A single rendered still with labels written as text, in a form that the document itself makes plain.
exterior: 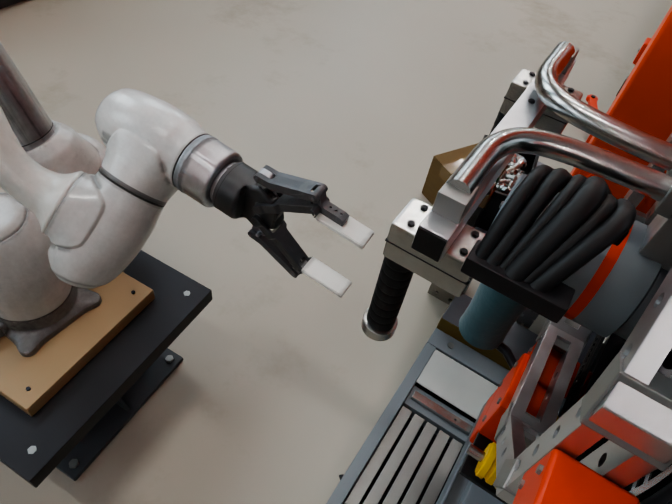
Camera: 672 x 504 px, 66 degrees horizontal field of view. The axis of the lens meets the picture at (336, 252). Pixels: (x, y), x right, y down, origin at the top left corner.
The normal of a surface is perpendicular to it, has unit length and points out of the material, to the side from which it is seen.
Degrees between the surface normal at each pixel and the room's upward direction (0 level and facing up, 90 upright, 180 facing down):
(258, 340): 0
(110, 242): 63
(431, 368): 0
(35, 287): 88
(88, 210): 42
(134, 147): 46
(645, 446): 90
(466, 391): 0
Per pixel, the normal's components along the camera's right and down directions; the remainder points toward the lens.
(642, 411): -0.29, -0.04
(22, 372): 0.12, -0.65
